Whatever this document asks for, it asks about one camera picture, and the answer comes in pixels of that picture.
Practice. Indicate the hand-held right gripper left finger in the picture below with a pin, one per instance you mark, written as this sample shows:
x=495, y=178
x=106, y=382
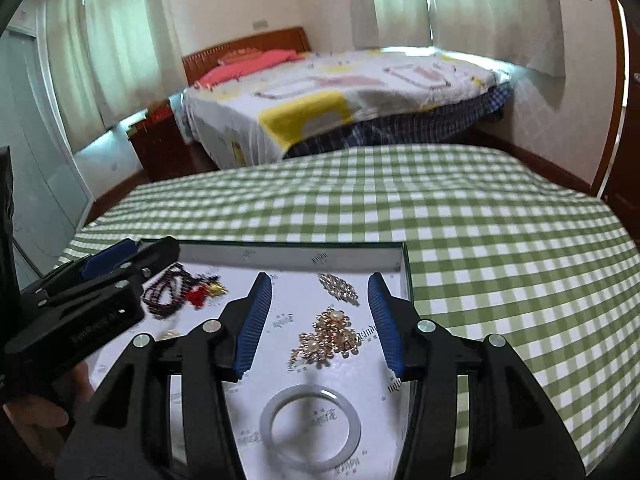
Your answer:
x=255, y=325

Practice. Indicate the brown wooden door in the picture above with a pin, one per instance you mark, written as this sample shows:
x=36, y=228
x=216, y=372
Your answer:
x=622, y=160

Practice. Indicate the green checked tablecloth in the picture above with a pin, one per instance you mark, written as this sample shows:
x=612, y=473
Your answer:
x=450, y=210

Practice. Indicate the red box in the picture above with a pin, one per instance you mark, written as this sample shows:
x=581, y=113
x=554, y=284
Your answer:
x=159, y=114

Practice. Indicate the pale wardrobe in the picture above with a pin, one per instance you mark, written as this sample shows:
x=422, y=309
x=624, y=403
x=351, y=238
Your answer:
x=40, y=160

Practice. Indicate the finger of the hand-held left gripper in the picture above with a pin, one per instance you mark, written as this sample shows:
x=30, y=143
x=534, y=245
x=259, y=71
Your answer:
x=157, y=255
x=107, y=257

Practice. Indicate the red knot charm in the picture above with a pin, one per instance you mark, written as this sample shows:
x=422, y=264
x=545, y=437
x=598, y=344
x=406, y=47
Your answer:
x=200, y=297

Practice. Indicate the pink pillow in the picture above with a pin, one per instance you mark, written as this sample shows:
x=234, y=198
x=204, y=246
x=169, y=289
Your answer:
x=255, y=62

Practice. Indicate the blue plaid bed cover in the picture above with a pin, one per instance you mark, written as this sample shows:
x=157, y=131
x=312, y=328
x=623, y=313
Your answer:
x=425, y=122

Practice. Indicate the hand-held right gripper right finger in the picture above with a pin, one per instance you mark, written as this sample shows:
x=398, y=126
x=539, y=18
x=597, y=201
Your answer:
x=385, y=325

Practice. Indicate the gold flower brooch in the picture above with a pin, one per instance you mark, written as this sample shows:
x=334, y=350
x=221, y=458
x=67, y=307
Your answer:
x=337, y=287

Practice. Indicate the red embroidered cushion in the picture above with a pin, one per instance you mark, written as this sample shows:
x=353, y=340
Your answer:
x=240, y=55

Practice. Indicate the wall socket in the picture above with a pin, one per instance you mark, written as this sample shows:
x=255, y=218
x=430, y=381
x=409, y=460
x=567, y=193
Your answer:
x=260, y=24

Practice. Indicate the gold pearl tassel brooch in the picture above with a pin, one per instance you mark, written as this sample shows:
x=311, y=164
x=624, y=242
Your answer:
x=330, y=332

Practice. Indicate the white sheer curtain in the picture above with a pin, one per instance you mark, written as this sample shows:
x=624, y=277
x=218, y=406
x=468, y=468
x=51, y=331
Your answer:
x=495, y=15
x=110, y=50
x=395, y=5

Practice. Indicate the person's left hand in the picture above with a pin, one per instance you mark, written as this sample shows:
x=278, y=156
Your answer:
x=40, y=412

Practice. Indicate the wooden headboard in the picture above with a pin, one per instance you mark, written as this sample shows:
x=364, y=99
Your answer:
x=250, y=42

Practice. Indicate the dark wooden nightstand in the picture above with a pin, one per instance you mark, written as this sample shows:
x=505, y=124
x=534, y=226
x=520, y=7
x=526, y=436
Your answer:
x=165, y=150

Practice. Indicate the bed with patterned cover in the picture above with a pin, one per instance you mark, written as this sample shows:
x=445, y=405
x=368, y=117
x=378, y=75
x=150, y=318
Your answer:
x=350, y=90

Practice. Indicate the white jade bangle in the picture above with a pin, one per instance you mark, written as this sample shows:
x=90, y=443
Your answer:
x=265, y=425

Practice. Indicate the dark green paper-lined tray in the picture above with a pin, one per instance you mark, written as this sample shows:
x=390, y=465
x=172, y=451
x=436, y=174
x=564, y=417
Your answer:
x=300, y=280

